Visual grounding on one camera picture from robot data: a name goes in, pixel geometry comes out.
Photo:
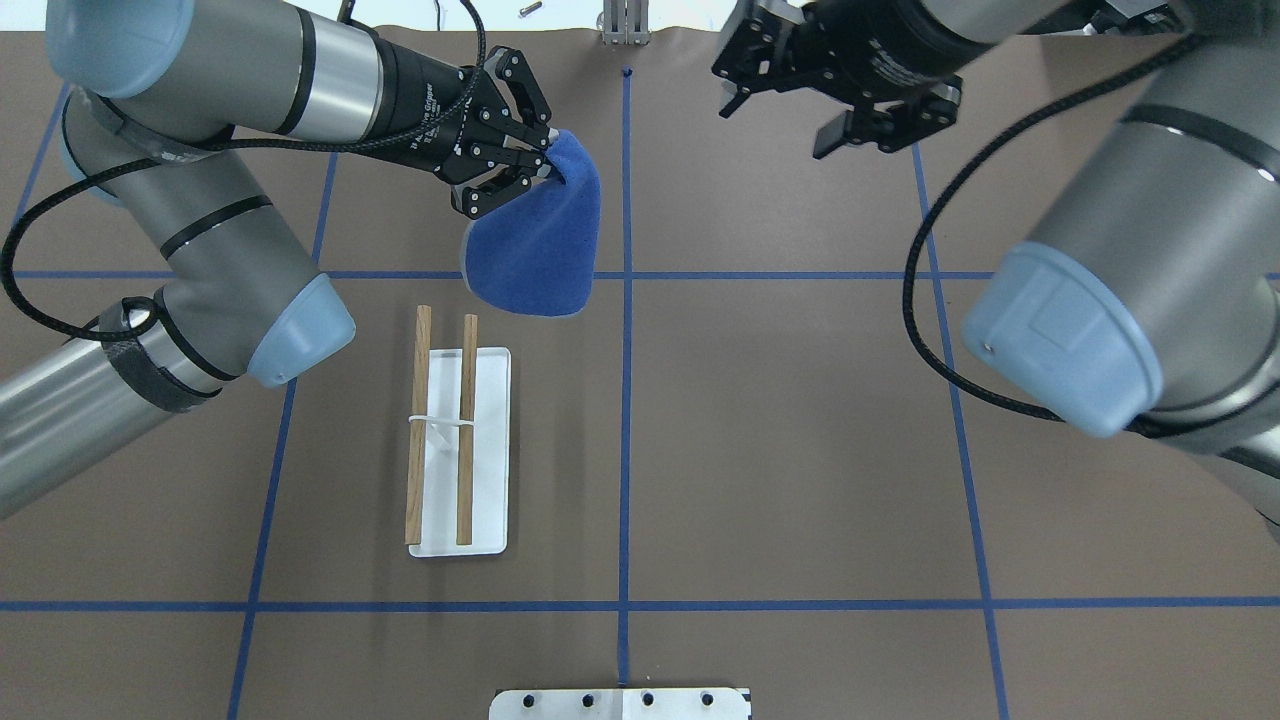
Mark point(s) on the left wooden rack bar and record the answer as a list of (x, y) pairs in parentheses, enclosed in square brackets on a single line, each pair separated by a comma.
[(418, 428)]

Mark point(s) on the right wooden rack bar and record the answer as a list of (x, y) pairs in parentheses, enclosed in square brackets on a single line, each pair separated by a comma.
[(466, 433)]

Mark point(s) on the brown paper table cover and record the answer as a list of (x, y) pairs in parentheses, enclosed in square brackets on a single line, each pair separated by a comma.
[(730, 468)]

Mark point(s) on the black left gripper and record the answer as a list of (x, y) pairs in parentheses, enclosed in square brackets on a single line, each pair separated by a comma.
[(425, 97)]

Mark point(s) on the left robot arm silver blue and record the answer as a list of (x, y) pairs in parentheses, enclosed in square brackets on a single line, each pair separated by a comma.
[(163, 96)]

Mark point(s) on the aluminium frame post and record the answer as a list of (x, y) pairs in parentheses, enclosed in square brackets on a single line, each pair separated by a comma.
[(625, 23)]

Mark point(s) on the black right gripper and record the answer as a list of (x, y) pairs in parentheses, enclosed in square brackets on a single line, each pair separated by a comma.
[(882, 50)]

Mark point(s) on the blue towel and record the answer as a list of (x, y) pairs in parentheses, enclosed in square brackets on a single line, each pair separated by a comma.
[(536, 255)]

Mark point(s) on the white rack base tray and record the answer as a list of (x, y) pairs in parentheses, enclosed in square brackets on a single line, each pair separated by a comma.
[(493, 450)]

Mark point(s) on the white metal mounting plate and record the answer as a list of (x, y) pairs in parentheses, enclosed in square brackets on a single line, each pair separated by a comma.
[(623, 703)]

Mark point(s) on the wooden rack bar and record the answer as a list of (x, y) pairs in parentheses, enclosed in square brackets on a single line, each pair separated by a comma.
[(418, 428), (466, 433)]

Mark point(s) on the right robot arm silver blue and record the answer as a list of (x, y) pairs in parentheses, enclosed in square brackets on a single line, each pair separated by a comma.
[(1140, 301)]

